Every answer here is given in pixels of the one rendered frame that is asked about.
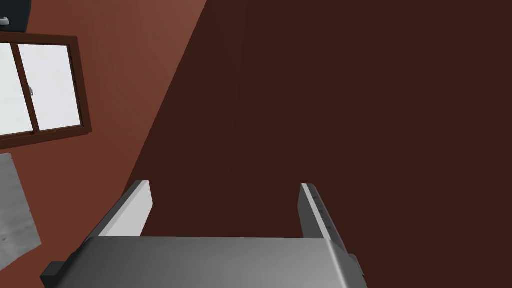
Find brown framed window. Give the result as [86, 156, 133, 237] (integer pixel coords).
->
[0, 31, 93, 150]

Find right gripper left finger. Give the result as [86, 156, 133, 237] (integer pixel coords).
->
[82, 179, 154, 245]

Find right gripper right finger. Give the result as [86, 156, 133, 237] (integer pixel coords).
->
[297, 183, 348, 253]

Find dark cabinet with handle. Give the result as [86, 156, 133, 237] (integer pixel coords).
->
[0, 0, 33, 34]

